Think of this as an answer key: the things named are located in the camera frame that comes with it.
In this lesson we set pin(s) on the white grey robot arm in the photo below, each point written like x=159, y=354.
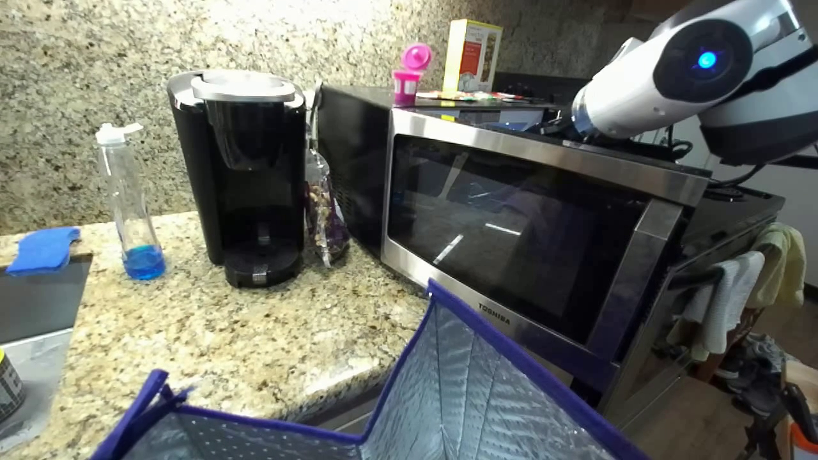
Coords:
x=743, y=66

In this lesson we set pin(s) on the open microwave door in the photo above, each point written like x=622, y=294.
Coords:
x=557, y=242

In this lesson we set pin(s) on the black stainless microwave oven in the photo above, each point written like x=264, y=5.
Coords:
x=355, y=135

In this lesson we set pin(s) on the clear bottle blue liquid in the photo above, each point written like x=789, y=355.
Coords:
x=139, y=246

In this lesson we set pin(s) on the blue insulated tote bag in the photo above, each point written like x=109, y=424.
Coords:
x=459, y=392

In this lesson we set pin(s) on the pink reusable coffee pod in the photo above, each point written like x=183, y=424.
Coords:
x=407, y=78

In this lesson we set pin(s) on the white green food box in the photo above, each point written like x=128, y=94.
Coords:
x=471, y=53

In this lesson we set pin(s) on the black single-serve coffee maker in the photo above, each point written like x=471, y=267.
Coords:
x=243, y=140

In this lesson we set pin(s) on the white hanging towel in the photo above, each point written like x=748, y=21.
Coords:
x=716, y=306

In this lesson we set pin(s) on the blue sponge cloth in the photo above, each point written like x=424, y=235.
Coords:
x=44, y=250

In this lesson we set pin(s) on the yellow hanging towel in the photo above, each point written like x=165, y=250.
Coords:
x=787, y=263

